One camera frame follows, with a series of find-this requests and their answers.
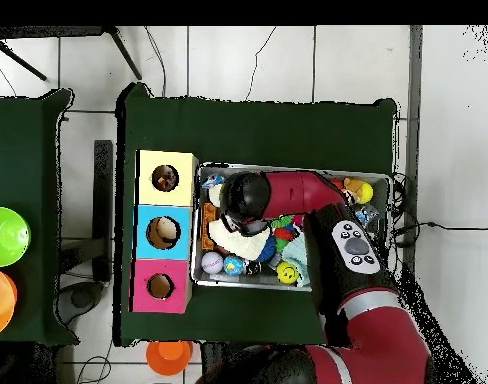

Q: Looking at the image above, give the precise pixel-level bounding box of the orange plastic bowl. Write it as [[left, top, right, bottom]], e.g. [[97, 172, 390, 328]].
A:
[[145, 340, 194, 377], [0, 264, 18, 340]]

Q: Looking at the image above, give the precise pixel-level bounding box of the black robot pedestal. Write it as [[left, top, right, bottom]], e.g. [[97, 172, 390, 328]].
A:
[[199, 342, 239, 384]]

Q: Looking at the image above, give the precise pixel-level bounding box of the mint green waffle cloth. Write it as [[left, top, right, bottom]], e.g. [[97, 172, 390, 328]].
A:
[[282, 233, 311, 287]]

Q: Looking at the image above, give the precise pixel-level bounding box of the white baseball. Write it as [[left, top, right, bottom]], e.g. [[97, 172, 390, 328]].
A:
[[200, 250, 224, 275]]

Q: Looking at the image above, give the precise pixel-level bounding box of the blue globe ball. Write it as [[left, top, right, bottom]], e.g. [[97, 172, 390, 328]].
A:
[[222, 254, 246, 277]]

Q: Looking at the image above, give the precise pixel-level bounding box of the dark green side tablecloth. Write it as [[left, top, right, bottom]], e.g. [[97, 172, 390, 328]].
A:
[[0, 88, 79, 347]]

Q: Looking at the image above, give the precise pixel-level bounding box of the shallow wire mesh bin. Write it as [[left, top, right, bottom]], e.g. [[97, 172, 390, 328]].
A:
[[190, 161, 393, 296]]

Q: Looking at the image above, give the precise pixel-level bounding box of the black power cable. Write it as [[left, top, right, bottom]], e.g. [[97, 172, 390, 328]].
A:
[[391, 220, 488, 246]]

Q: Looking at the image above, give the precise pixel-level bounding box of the cream yellow waffle cloth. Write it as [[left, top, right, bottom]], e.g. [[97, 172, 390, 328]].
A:
[[206, 181, 272, 262]]

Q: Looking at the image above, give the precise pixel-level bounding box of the yellow smiley ball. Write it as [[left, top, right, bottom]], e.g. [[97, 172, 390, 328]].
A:
[[275, 261, 300, 286]]

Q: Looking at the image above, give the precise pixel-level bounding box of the orange plastic building block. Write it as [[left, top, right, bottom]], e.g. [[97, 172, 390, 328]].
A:
[[200, 201, 218, 251]]

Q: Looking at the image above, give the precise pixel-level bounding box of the clear plastic packet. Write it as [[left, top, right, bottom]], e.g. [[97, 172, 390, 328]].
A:
[[201, 173, 227, 190]]

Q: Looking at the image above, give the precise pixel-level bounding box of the green plastic bowl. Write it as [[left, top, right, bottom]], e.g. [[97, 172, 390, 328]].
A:
[[0, 206, 32, 268]]

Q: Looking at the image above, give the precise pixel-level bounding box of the small brown teddy bear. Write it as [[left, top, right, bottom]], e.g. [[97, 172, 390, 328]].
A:
[[341, 177, 363, 203]]

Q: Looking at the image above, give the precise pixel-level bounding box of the black metal frame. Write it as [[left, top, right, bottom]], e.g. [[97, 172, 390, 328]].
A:
[[0, 25, 143, 81]]

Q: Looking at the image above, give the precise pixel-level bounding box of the wooden box with three holes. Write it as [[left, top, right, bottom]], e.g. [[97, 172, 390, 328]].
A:
[[129, 149, 199, 314]]

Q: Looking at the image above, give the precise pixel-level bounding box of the plain yellow foam ball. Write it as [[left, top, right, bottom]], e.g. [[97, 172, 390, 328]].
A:
[[357, 181, 374, 205]]

